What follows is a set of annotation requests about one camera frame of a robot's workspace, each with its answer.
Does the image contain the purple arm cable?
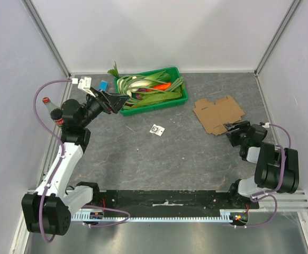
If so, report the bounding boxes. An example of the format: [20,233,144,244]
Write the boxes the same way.
[251,124,293,202]
[33,79,74,243]

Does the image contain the brown cardboard box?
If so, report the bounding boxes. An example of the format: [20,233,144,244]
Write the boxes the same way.
[193,95,245,135]

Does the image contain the large green leaf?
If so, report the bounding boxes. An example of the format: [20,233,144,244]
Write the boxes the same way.
[131,92,182,108]

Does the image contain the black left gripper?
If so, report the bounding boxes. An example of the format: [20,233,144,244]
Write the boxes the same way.
[79,87,130,127]

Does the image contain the green bok choy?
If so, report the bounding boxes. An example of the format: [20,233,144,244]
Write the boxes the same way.
[144,71,171,83]

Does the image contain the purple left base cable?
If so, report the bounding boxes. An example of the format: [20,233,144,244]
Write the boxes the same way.
[82,206,131,229]

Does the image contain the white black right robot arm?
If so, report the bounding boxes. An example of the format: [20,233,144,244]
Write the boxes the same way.
[224,121,300,208]

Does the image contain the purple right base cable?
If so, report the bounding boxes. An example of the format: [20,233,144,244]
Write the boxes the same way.
[229,195,278,230]

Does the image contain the light blue cable duct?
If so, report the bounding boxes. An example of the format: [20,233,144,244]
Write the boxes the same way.
[71,209,233,223]

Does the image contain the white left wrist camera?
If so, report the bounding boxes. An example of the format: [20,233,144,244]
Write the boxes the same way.
[71,76,96,97]

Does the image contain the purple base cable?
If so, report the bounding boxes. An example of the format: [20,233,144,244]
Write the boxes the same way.
[229,195,278,230]
[82,206,131,229]

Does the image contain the green plastic crate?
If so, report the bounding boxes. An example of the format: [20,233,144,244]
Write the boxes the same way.
[108,66,188,116]

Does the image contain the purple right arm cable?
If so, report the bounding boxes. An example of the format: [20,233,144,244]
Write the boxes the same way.
[251,124,293,202]

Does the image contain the cola glass bottle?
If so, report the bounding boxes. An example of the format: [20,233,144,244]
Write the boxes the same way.
[42,97,64,127]

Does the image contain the small white sticker packet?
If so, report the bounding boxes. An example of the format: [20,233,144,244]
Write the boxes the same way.
[149,124,165,136]

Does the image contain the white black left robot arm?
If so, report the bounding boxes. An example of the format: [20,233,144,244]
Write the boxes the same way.
[22,89,130,236]

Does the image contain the blue rectangular box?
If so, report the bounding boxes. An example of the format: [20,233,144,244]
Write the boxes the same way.
[98,80,108,91]

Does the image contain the green long beans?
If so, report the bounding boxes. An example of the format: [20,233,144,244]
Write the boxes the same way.
[116,75,184,110]

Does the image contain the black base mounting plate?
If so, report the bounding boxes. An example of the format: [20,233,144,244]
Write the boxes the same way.
[89,190,259,219]

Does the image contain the orange carrot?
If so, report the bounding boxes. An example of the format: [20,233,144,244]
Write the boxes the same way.
[152,83,171,90]

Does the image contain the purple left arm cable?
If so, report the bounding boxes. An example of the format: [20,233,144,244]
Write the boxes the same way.
[33,79,74,243]

